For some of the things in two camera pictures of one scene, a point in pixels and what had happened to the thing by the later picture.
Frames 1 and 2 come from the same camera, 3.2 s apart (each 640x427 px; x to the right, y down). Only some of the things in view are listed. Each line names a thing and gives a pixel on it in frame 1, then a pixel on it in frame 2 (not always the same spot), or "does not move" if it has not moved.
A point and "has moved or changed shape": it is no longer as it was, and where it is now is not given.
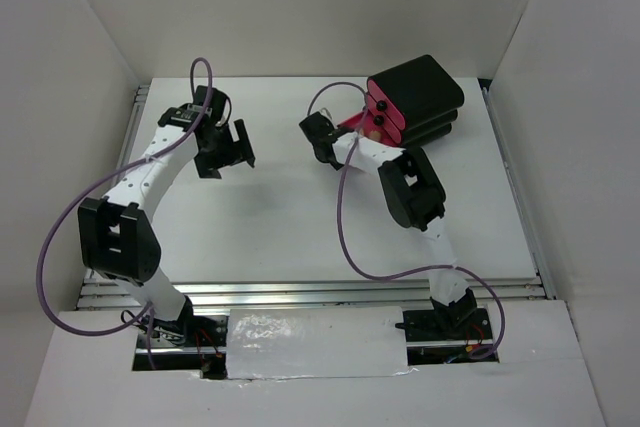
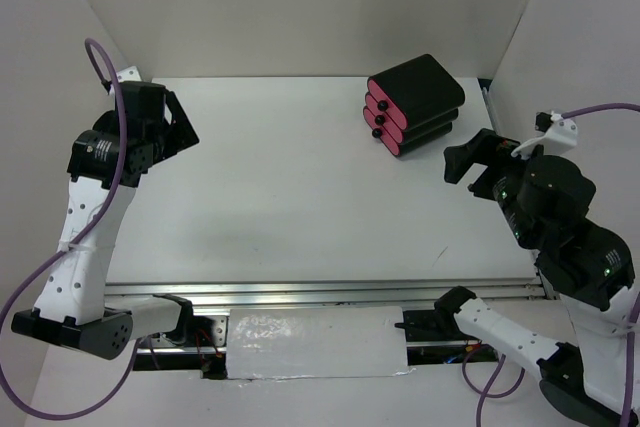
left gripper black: [207, 166] → [180, 134]
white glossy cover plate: [316, 342] does not move
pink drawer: [382, 117] does not move
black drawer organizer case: [426, 97] does not move
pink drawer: [363, 124] has moved or changed shape
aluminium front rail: [301, 295] does not move
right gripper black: [338, 166] → [487, 146]
